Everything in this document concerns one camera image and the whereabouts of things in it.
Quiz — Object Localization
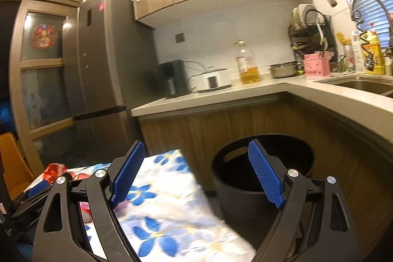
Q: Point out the pink utensil holder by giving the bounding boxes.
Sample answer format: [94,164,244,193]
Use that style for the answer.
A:
[303,52,330,79]

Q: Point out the yellow detergent bottle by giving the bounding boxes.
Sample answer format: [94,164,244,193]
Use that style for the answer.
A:
[360,31,386,75]

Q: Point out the pink plastic bag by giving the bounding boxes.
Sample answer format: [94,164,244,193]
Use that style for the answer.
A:
[79,202,92,223]

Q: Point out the red door decoration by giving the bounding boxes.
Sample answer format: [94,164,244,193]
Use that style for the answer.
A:
[32,24,57,50]

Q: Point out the floral blue white tablecloth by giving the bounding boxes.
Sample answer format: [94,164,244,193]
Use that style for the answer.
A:
[27,148,257,262]

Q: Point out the dark steel refrigerator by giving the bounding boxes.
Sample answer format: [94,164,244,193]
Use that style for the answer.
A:
[63,0,163,166]

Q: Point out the white rice cooker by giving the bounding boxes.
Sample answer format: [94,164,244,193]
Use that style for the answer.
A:
[193,69,232,93]

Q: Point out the orange chair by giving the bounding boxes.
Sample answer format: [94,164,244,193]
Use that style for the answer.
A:
[0,132,35,200]

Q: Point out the black dish rack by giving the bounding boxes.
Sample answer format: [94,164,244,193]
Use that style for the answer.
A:
[288,3,338,67]

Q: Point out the wooden glass sliding door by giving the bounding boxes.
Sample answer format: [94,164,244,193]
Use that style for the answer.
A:
[9,0,76,175]

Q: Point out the wooden lower cabinets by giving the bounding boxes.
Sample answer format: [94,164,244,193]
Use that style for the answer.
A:
[139,92,392,256]

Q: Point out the steel sink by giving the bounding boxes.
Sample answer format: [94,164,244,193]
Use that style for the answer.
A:
[317,75,393,98]

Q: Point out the cooking oil bottle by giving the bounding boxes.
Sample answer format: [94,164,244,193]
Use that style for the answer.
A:
[233,40,261,85]

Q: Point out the white bottle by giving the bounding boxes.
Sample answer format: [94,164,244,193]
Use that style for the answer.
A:
[352,31,366,74]

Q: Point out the black air fryer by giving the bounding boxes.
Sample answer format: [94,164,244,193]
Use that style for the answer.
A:
[158,59,191,99]

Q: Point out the chrome kitchen faucet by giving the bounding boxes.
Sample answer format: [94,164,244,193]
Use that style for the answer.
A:
[349,0,393,73]

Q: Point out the steel bowl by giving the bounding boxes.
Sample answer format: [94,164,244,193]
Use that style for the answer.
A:
[268,61,298,79]

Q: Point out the black trash bin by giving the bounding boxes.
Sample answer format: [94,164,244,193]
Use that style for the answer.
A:
[212,134,314,249]

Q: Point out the wall power outlet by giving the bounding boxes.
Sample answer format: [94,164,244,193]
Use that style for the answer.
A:
[175,33,185,43]

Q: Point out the red shiny plastic bag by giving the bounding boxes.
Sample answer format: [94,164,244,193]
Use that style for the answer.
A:
[43,163,89,183]

